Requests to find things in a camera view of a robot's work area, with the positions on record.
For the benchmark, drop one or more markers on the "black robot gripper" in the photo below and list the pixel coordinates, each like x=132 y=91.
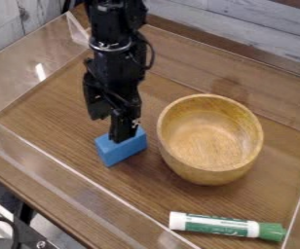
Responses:
x=115 y=72

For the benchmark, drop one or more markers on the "blue foam block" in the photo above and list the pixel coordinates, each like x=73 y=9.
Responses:
x=115 y=152

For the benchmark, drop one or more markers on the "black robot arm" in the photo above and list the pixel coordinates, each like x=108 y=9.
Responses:
x=116 y=20

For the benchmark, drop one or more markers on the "brown wooden bowl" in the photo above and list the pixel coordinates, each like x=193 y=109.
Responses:
x=211 y=139

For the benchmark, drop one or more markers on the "green white marker pen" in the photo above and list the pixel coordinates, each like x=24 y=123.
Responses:
x=227 y=226

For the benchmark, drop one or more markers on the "clear acrylic tray wall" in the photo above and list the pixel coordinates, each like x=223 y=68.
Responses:
x=116 y=207

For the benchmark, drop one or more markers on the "black metal stand bracket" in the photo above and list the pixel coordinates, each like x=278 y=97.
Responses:
x=30 y=238

